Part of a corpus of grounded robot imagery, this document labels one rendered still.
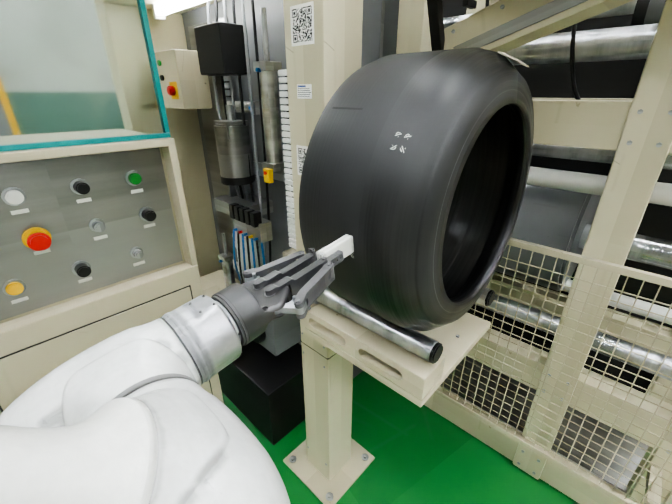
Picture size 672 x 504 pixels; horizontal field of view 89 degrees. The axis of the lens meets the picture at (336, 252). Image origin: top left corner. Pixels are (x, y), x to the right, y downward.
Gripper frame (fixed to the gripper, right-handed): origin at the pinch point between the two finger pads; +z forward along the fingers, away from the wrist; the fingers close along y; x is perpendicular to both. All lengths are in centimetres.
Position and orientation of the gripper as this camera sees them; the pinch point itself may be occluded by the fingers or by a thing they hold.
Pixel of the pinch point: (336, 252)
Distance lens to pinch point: 54.5
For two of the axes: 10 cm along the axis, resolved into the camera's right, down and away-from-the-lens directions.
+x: 1.0, 8.5, 5.1
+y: -7.3, -2.9, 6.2
